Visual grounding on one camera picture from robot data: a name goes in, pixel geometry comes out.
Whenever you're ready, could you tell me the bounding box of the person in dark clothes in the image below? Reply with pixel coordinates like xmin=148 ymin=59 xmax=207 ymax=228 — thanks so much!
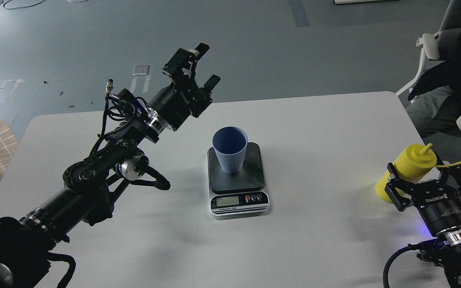
xmin=406 ymin=33 xmax=461 ymax=138

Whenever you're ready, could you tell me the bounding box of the grey white office chair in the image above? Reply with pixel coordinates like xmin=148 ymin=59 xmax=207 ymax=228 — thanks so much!
xmin=395 ymin=0 xmax=461 ymax=102

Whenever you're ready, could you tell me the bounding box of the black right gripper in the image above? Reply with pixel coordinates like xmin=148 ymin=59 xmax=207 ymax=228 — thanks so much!
xmin=385 ymin=162 xmax=461 ymax=237

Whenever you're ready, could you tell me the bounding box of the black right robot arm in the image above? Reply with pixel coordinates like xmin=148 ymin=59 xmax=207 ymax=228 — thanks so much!
xmin=382 ymin=163 xmax=461 ymax=288

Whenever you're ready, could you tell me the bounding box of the yellow seasoning squeeze bottle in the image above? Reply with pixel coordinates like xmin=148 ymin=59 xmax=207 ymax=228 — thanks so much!
xmin=375 ymin=144 xmax=461 ymax=203

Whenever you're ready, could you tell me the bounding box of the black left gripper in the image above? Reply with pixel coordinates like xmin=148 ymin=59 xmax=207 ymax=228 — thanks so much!
xmin=147 ymin=43 xmax=221 ymax=131

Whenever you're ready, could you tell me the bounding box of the black digital kitchen scale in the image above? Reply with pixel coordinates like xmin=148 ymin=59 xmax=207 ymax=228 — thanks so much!
xmin=207 ymin=142 xmax=271 ymax=218

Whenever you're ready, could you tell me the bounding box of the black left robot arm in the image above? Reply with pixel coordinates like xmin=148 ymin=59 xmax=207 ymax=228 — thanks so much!
xmin=0 ymin=43 xmax=220 ymax=288

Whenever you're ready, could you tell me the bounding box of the blue ribbed cup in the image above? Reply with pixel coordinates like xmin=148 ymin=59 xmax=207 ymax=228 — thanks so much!
xmin=212 ymin=126 xmax=248 ymax=174

